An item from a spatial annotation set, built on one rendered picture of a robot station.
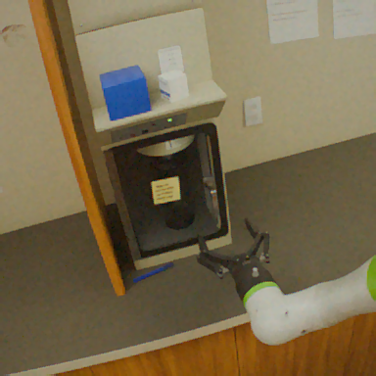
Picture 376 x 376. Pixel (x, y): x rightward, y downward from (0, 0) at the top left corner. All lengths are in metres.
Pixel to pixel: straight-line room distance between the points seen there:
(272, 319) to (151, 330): 0.45
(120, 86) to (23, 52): 0.60
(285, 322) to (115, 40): 0.75
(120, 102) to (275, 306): 0.57
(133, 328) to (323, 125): 1.17
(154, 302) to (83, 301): 0.23
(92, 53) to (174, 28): 0.21
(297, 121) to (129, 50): 0.97
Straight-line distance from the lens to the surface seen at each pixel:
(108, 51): 1.14
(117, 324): 1.37
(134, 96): 1.08
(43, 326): 1.45
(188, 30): 1.17
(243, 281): 1.09
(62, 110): 1.09
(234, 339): 1.45
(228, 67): 1.71
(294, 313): 1.01
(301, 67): 1.84
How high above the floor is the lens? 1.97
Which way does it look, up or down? 35 degrees down
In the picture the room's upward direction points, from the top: 9 degrees counter-clockwise
